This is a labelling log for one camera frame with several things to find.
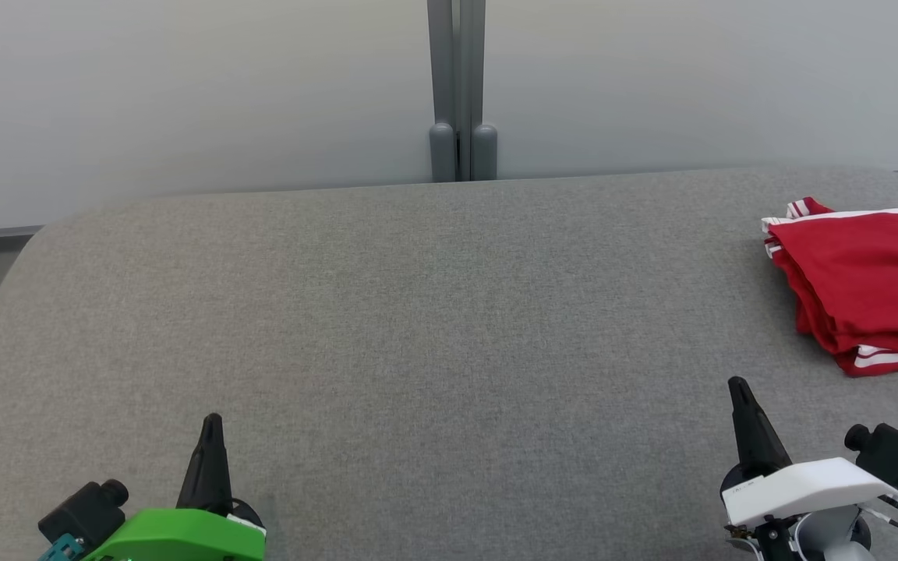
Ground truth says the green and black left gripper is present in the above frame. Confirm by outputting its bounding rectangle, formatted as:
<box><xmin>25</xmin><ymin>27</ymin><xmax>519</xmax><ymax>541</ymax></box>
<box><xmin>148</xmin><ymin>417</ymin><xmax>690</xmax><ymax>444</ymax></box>
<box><xmin>81</xmin><ymin>412</ymin><xmax>267</xmax><ymax>561</ymax></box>

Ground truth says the black cable with teal connector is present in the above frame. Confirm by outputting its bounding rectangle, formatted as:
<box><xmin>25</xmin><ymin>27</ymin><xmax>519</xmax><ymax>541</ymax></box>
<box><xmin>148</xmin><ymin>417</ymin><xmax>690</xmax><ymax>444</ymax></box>
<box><xmin>37</xmin><ymin>533</ymin><xmax>85</xmax><ymax>561</ymax></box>

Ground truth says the grey metal partition post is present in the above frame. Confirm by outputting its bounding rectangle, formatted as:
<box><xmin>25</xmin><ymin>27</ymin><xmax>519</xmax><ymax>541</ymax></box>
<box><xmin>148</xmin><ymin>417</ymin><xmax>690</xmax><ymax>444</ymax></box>
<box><xmin>426</xmin><ymin>0</ymin><xmax>499</xmax><ymax>183</ymax></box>

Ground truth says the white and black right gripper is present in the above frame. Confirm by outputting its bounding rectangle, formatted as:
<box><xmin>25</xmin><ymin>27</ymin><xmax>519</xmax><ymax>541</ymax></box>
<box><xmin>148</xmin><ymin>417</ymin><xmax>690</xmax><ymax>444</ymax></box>
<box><xmin>719</xmin><ymin>376</ymin><xmax>898</xmax><ymax>561</ymax></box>

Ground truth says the red Bulls basketball jersey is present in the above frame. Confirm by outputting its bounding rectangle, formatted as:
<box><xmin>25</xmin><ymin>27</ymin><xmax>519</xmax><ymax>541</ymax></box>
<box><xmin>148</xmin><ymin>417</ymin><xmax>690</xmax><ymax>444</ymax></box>
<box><xmin>760</xmin><ymin>196</ymin><xmax>898</xmax><ymax>379</ymax></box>

